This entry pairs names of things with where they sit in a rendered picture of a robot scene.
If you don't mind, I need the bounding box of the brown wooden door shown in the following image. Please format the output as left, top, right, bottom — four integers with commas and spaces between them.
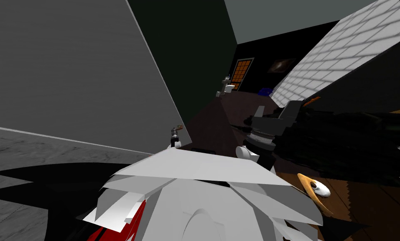
275, 171, 400, 241

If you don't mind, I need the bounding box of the door with orange panes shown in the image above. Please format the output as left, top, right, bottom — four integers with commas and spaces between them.
229, 57, 255, 92

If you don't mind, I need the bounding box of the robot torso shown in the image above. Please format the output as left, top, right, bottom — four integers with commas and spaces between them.
82, 124, 324, 241

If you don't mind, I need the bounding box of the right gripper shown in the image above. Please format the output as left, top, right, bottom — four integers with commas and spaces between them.
243, 100, 303, 136

